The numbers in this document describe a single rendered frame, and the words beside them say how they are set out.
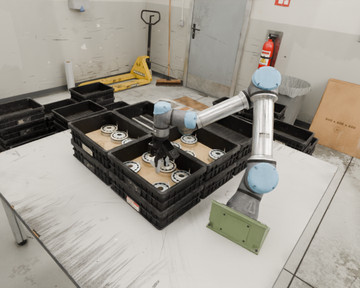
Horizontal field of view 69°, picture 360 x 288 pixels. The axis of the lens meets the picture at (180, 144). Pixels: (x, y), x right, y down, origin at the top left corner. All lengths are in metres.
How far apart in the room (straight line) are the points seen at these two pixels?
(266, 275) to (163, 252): 0.42
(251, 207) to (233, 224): 0.11
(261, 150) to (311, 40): 3.03
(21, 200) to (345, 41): 3.68
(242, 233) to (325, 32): 3.19
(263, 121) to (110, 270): 0.85
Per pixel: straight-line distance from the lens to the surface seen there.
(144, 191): 1.19
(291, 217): 1.49
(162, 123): 1.18
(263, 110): 1.17
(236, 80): 4.47
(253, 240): 1.22
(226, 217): 1.20
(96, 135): 1.69
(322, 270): 2.32
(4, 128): 2.69
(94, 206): 1.39
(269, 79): 1.19
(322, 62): 4.02
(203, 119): 1.27
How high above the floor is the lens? 1.66
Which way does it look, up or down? 31 degrees down
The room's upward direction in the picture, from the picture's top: 5 degrees clockwise
